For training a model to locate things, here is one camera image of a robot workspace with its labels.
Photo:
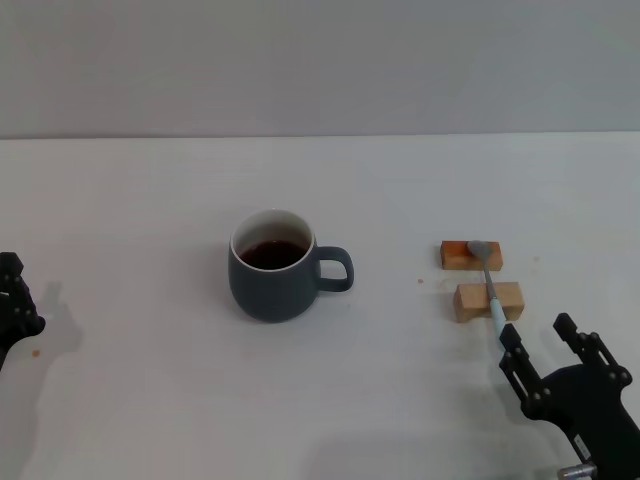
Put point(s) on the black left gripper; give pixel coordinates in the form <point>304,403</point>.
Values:
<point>6,352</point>

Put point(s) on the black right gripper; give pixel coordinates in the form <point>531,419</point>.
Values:
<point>590,410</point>

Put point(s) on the dark grey coffee mug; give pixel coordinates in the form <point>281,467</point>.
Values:
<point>270,295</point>

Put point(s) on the light wooden notched block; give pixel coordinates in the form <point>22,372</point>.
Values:
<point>470,299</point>

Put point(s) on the reddish brown wooden block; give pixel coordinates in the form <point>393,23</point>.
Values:
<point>455,256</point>

